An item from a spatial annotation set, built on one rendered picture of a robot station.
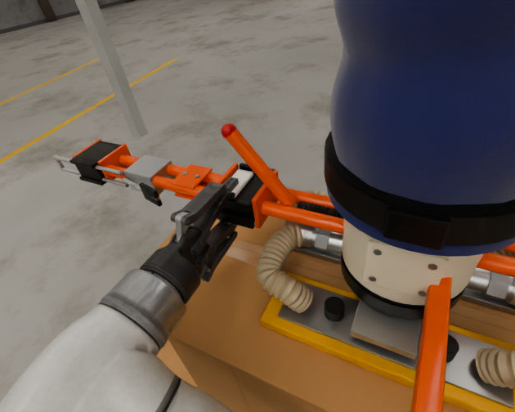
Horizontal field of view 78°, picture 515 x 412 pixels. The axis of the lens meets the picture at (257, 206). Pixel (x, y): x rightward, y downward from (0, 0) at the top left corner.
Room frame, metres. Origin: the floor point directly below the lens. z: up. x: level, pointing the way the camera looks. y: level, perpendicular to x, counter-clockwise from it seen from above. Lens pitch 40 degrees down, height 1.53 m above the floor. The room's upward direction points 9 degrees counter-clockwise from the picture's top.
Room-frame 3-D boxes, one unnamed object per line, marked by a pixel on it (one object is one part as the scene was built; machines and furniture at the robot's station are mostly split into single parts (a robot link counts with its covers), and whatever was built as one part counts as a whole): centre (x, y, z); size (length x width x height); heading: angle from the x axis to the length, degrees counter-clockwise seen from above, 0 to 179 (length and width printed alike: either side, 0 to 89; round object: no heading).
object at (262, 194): (0.42, 0.01, 1.20); 0.10 x 0.08 x 0.06; 147
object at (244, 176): (0.42, 0.03, 1.22); 0.07 x 0.03 x 0.01; 147
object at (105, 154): (0.61, 0.31, 1.20); 0.08 x 0.07 x 0.05; 57
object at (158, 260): (0.29, 0.11, 1.20); 0.09 x 0.07 x 0.08; 147
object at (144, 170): (0.54, 0.20, 1.19); 0.07 x 0.07 x 0.04; 57
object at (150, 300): (0.23, 0.15, 1.20); 0.09 x 0.06 x 0.09; 57
